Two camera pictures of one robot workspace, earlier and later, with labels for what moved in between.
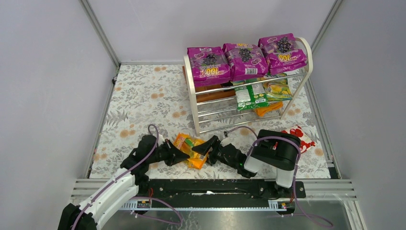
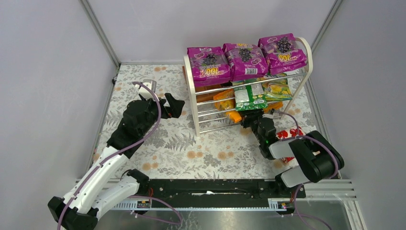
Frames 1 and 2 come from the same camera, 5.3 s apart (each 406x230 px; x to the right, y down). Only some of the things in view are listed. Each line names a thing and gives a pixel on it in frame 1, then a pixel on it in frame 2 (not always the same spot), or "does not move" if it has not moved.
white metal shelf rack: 219,106 does not move
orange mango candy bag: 185,143 to 227,104
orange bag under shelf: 273,106 does not move
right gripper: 215,152 to 251,119
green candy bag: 251,97 does not move
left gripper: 168,152 to 161,106
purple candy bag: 244,60 does not move
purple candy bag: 210,65 does not move
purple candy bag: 281,53 does not move
